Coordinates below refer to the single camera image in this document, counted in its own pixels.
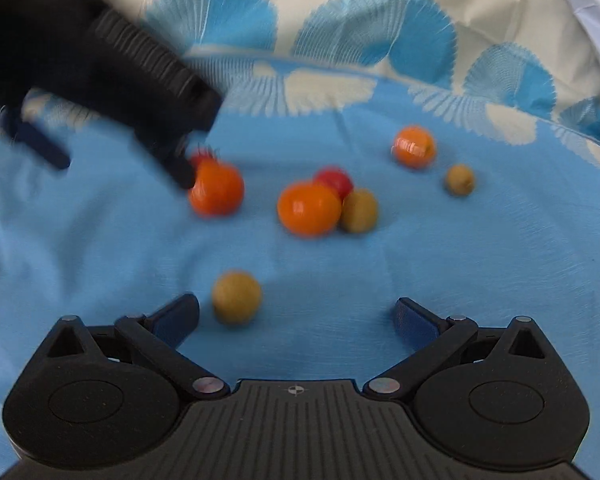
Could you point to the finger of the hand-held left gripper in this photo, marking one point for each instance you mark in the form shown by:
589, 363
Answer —
177, 165
40, 144

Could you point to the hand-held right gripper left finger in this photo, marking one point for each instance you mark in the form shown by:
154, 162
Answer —
176, 321

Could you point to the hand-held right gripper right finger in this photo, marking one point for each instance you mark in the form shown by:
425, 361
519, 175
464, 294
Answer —
416, 322

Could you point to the red cherry tomato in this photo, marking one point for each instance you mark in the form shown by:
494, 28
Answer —
203, 157
336, 180

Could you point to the small orange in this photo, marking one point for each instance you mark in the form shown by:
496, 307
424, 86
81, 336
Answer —
217, 189
308, 209

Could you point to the brown longan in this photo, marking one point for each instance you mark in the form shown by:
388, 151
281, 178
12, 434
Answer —
460, 180
236, 296
362, 211

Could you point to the plastic-wrapped orange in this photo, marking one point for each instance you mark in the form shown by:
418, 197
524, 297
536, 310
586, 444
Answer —
414, 146

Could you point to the blue and cream printed blanket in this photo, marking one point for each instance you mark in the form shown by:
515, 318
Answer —
480, 270

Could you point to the white cloth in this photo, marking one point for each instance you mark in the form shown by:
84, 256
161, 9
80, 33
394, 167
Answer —
592, 20

